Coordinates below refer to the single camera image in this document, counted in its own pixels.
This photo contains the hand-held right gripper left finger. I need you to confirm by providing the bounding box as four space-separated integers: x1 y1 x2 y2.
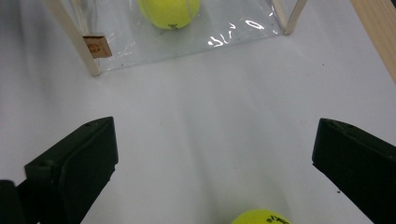
23 116 120 224

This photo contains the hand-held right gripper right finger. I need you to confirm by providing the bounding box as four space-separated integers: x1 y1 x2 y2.
311 118 396 224

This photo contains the yellow tennis ball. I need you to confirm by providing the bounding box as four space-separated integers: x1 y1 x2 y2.
136 0 202 31
230 208 292 224

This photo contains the clear plastic bag beige trim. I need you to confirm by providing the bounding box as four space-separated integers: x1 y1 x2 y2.
43 0 309 77

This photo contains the white table mat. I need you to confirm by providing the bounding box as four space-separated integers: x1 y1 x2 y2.
0 0 396 224

